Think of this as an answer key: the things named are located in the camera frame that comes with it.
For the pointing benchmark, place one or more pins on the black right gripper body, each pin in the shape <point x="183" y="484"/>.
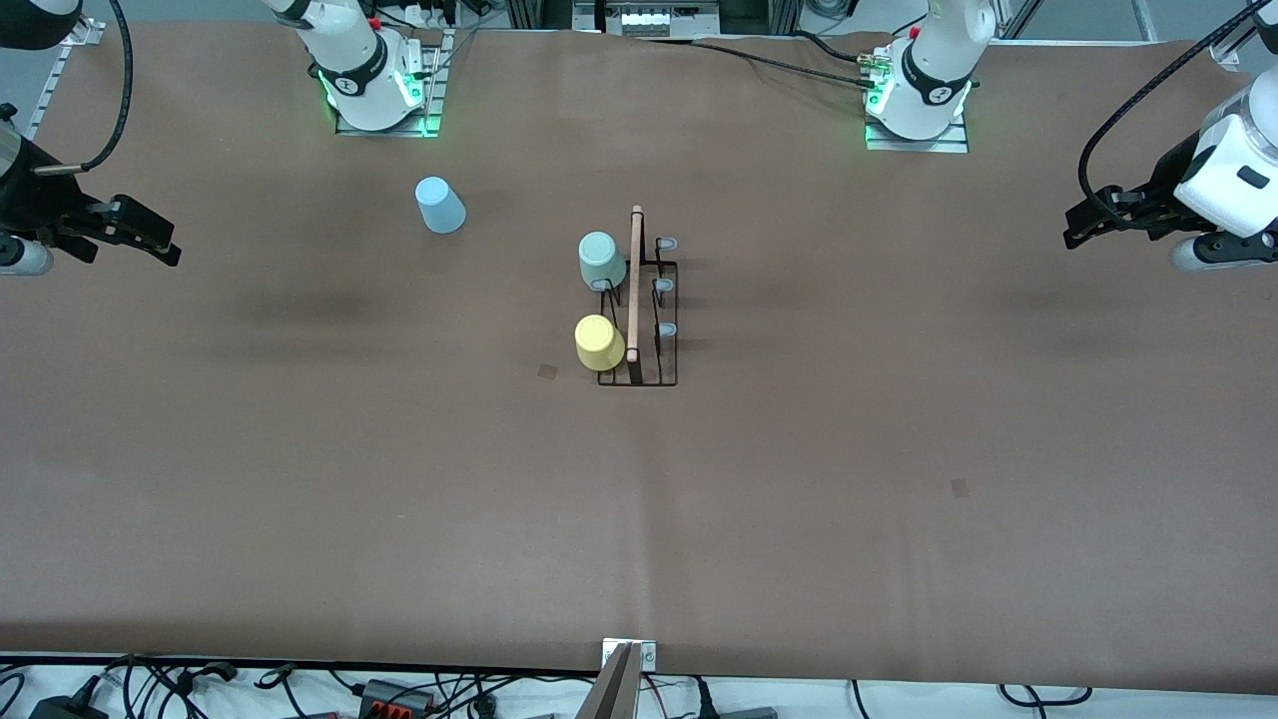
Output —
<point x="32" y="203"/>

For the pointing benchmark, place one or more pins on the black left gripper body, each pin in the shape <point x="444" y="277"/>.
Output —
<point x="1164" y="186"/>

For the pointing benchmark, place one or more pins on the teal green plastic cup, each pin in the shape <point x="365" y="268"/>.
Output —
<point x="602" y="258"/>

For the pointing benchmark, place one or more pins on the yellow plastic cup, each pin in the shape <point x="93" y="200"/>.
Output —
<point x="599" y="343"/>

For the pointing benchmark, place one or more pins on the light blue plastic cup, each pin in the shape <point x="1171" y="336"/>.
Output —
<point x="439" y="205"/>

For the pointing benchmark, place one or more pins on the large table cover mat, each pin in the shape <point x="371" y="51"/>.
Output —
<point x="300" y="449"/>

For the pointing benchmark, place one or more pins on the black power adapter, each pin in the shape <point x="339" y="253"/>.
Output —
<point x="70" y="704"/>

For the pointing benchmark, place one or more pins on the white power strip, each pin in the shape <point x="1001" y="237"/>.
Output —
<point x="659" y="18"/>

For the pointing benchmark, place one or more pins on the black orange connector block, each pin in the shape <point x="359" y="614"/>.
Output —
<point x="394" y="699"/>

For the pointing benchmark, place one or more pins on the flat grey box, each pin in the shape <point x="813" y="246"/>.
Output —
<point x="747" y="713"/>

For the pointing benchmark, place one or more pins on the perforated metal rail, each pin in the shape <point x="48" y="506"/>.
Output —
<point x="30" y="120"/>

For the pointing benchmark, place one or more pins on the silver corner bracket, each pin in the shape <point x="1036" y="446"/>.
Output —
<point x="85" y="32"/>
<point x="1223" y="45"/>

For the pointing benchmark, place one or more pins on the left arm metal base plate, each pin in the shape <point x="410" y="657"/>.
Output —
<point x="914" y="145"/>

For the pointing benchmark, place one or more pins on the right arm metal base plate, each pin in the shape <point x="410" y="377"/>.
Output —
<point x="431" y="125"/>

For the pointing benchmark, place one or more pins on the silver edge bracket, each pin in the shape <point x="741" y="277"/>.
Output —
<point x="647" y="654"/>

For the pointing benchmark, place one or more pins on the grey camera mount beam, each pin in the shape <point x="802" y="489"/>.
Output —
<point x="611" y="694"/>

